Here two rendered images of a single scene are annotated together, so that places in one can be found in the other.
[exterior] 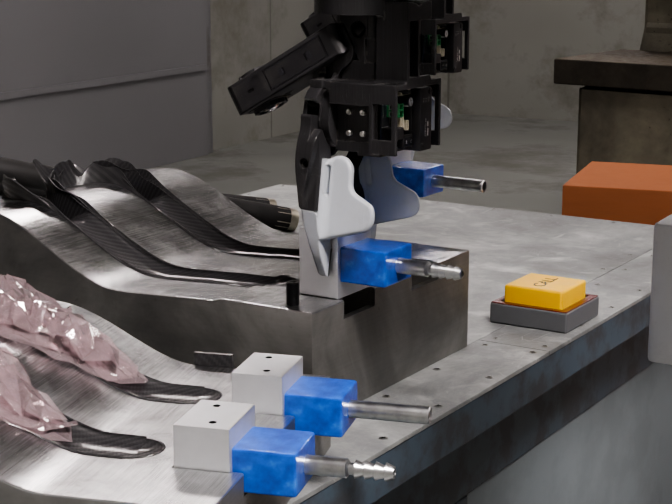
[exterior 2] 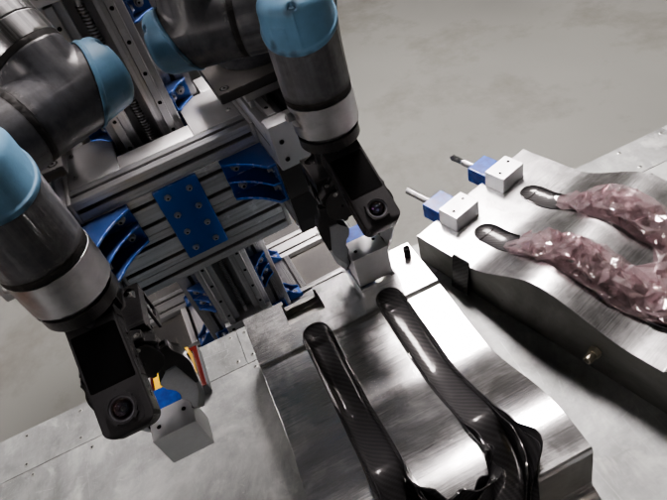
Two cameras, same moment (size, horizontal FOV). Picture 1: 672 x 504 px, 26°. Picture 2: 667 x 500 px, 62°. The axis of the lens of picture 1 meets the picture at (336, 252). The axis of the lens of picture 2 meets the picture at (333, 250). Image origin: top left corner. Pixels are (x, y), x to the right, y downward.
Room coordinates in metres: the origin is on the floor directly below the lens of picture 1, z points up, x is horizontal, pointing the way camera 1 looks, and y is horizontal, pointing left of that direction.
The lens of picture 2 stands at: (1.51, 0.36, 1.46)
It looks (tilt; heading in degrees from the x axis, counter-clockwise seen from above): 44 degrees down; 228
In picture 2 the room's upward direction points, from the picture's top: 18 degrees counter-clockwise
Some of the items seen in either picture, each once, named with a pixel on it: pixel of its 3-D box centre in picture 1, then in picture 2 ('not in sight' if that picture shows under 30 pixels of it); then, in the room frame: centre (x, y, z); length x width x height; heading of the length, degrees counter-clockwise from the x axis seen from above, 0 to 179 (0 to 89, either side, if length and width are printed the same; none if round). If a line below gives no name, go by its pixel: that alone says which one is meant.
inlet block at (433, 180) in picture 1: (424, 179); (175, 396); (1.41, -0.09, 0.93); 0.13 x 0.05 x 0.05; 58
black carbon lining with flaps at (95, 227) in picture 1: (164, 219); (408, 397); (1.28, 0.15, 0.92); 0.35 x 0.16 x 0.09; 58
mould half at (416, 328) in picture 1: (159, 268); (413, 434); (1.30, 0.16, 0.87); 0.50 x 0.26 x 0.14; 58
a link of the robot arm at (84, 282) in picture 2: not in sight; (57, 276); (1.43, -0.07, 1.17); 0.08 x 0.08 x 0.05
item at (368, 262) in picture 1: (387, 263); (353, 238); (1.10, -0.04, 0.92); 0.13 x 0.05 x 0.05; 58
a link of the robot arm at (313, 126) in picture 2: not in sight; (321, 111); (1.11, -0.02, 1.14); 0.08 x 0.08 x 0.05
